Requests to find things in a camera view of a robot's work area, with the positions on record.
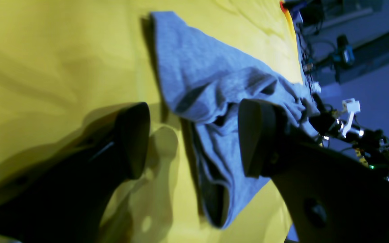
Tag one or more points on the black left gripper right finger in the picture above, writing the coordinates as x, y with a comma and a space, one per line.
331, 197

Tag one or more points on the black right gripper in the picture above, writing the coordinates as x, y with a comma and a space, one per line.
328, 125

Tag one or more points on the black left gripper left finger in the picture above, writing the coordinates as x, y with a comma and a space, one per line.
67, 202

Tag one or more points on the grey t-shirt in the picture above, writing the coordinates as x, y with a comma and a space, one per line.
203, 80

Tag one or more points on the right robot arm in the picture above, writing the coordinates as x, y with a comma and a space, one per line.
371, 147

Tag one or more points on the black clamp right corner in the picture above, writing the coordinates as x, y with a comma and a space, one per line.
310, 12

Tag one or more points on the yellow table cloth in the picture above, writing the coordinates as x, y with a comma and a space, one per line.
67, 65

